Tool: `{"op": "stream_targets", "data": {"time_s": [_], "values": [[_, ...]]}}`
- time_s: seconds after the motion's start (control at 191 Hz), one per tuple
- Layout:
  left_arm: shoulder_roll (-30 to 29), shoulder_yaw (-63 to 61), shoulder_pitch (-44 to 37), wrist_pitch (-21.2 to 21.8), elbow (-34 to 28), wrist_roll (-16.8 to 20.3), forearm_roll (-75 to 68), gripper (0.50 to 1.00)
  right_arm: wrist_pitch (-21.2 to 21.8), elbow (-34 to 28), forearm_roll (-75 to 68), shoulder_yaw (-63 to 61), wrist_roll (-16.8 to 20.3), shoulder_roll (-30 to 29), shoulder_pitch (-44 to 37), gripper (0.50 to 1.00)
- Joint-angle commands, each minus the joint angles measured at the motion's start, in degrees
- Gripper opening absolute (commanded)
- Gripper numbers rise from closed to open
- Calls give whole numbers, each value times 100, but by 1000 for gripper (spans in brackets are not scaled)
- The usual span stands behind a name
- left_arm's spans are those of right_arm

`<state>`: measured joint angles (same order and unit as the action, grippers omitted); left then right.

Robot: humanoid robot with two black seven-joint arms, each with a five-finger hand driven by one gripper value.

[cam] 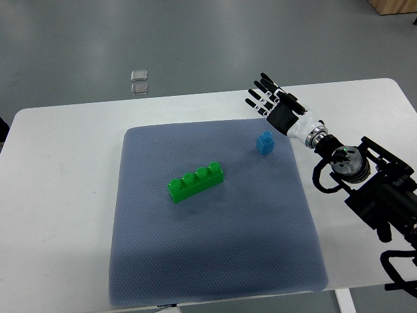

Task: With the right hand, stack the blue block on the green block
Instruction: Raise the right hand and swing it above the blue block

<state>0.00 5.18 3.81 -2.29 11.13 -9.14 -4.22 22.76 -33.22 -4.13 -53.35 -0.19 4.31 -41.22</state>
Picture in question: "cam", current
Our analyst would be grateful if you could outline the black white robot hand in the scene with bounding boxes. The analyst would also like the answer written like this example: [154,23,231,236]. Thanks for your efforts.
[245,72,328,149]

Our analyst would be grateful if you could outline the small blue block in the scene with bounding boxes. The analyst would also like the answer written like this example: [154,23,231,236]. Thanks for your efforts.
[256,130,275,155]

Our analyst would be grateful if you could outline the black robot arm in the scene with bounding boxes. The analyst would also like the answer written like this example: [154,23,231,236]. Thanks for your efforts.
[310,132,416,297]

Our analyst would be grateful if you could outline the long green block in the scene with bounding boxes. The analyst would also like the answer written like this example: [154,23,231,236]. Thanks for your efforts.
[167,162,224,203]

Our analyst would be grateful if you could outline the blue grey mesh mat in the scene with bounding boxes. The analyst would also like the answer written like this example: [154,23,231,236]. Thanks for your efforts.
[109,119,328,306]

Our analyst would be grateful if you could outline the wooden box corner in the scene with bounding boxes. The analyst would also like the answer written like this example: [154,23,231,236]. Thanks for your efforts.
[368,0,416,16]

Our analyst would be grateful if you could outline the upper metal floor plate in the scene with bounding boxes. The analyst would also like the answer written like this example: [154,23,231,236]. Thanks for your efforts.
[130,69,148,82]

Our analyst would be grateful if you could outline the white table leg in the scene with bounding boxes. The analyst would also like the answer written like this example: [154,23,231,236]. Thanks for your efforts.
[334,288,356,313]

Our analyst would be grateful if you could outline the dark object left edge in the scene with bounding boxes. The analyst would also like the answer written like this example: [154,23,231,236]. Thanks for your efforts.
[0,117,10,151]

